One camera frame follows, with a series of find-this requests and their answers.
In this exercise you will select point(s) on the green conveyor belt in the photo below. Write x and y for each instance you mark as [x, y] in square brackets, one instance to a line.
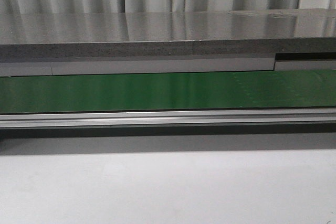
[168, 91]

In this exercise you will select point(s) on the aluminium conveyor front rail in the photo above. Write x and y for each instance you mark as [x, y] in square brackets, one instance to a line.
[186, 117]

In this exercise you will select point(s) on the grey conveyor back rail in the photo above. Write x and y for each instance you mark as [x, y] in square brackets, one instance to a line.
[169, 64]

